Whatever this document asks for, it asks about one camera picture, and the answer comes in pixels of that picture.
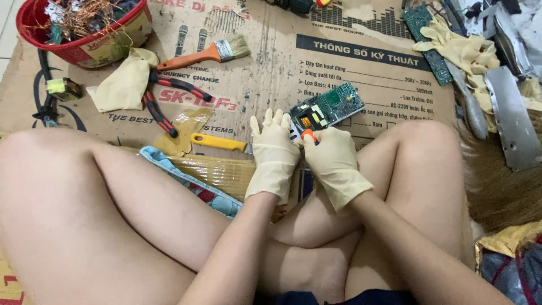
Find person's left hand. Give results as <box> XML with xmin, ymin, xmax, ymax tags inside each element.
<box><xmin>245</xmin><ymin>108</ymin><xmax>301</xmax><ymax>207</ymax></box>

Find person's right hand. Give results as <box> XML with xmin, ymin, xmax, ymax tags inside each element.
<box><xmin>303</xmin><ymin>127</ymin><xmax>375</xmax><ymax>212</ymax></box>

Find green power supply circuit board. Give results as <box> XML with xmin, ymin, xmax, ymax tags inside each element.
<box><xmin>288</xmin><ymin>82</ymin><xmax>366</xmax><ymax>142</ymax></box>

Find printed brown cardboard sheet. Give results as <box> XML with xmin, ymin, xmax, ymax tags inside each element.
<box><xmin>0</xmin><ymin>0</ymin><xmax>459</xmax><ymax>212</ymax></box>

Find plastic wrapped brown bundle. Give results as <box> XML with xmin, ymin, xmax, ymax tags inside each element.
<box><xmin>167</xmin><ymin>154</ymin><xmax>257</xmax><ymax>202</ymax></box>

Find person's right leg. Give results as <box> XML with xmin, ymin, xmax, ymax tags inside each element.
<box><xmin>258</xmin><ymin>120</ymin><xmax>476</xmax><ymax>303</ymax></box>

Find person's leg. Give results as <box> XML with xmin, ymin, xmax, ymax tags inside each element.
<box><xmin>0</xmin><ymin>127</ymin><xmax>274</xmax><ymax>305</ymax></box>
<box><xmin>258</xmin><ymin>120</ymin><xmax>476</xmax><ymax>303</ymax></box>

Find translucent yellow tape piece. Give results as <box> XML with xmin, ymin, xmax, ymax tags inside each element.
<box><xmin>152</xmin><ymin>107</ymin><xmax>215</xmax><ymax>158</ymax></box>

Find long green circuit board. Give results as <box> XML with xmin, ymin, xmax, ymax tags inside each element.
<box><xmin>401</xmin><ymin>4</ymin><xmax>454</xmax><ymax>86</ymax></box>

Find blue patterned cloth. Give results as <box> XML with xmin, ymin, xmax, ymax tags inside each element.
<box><xmin>139</xmin><ymin>146</ymin><xmax>244</xmax><ymax>219</ymax></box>

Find red and black pliers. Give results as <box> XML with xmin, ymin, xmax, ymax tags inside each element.
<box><xmin>142</xmin><ymin>70</ymin><xmax>213</xmax><ymax>139</ymax></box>

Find grey metal bar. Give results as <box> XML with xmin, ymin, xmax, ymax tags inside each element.
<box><xmin>445</xmin><ymin>59</ymin><xmax>490</xmax><ymax>140</ymax></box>

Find heap of yellow rubber gloves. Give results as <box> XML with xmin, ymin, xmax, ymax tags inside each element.
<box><xmin>412</xmin><ymin>16</ymin><xmax>501</xmax><ymax>133</ymax></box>

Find dark blue shorts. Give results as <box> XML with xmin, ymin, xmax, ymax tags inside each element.
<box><xmin>254</xmin><ymin>289</ymin><xmax>421</xmax><ymax>305</ymax></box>

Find brown bristle broom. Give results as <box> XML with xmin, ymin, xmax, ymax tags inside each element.
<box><xmin>458</xmin><ymin>108</ymin><xmax>542</xmax><ymax>234</ymax></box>

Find flat grey metal plate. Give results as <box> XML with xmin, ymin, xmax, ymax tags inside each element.
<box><xmin>484</xmin><ymin>66</ymin><xmax>542</xmax><ymax>172</ymax></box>

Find cream rubber glove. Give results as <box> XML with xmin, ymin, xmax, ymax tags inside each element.
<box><xmin>86</xmin><ymin>47</ymin><xmax>160</xmax><ymax>113</ymax></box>

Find gold foil bag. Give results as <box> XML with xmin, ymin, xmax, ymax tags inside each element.
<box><xmin>474</xmin><ymin>220</ymin><xmax>542</xmax><ymax>305</ymax></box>

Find shiny bent metal sheet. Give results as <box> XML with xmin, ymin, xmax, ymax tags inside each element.
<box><xmin>482</xmin><ymin>0</ymin><xmax>537</xmax><ymax>79</ymax></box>

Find red plastic scrap basket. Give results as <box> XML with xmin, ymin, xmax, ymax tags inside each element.
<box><xmin>16</xmin><ymin>0</ymin><xmax>153</xmax><ymax>69</ymax></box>

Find person's left leg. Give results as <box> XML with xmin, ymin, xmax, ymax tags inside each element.
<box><xmin>0</xmin><ymin>127</ymin><xmax>274</xmax><ymax>305</ymax></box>

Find yellow taped transformer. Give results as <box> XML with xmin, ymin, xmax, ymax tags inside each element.
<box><xmin>46</xmin><ymin>77</ymin><xmax>84</xmax><ymax>102</ymax></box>

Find yellow handled knife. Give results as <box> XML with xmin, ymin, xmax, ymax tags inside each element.
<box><xmin>191</xmin><ymin>132</ymin><xmax>254</xmax><ymax>154</ymax></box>

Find orange handled paintbrush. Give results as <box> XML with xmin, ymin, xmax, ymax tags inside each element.
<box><xmin>156</xmin><ymin>34</ymin><xmax>252</xmax><ymax>72</ymax></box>

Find tangle of copper wire scrap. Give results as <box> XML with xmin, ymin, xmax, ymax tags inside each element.
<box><xmin>23</xmin><ymin>0</ymin><xmax>140</xmax><ymax>45</ymax></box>

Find black cable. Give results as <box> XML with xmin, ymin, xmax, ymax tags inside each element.
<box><xmin>32</xmin><ymin>49</ymin><xmax>61</xmax><ymax>128</ymax></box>

